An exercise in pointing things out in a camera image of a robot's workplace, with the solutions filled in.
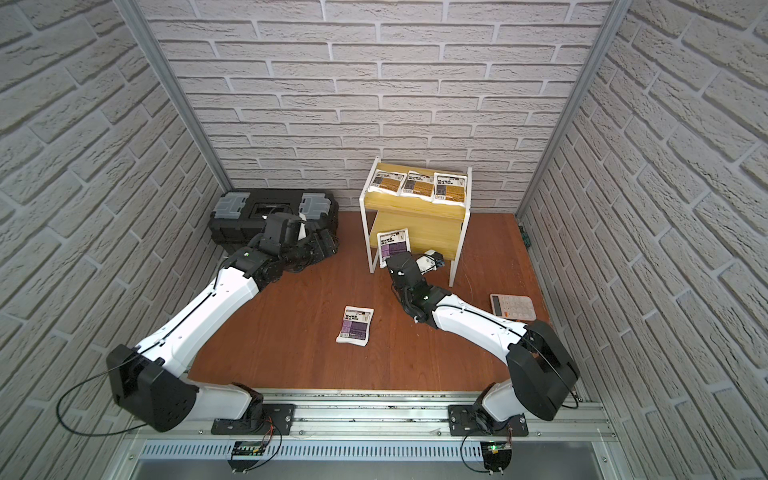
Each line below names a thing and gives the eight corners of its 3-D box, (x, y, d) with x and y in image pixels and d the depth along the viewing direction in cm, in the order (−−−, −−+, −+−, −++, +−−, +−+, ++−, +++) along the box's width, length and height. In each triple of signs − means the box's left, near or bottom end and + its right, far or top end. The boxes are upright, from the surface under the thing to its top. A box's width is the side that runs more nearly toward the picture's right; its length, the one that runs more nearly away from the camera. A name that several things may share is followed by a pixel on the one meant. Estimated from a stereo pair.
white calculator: (494, 320, 94) (496, 317, 92) (488, 296, 99) (490, 293, 97) (534, 320, 94) (537, 317, 92) (527, 297, 100) (529, 293, 98)
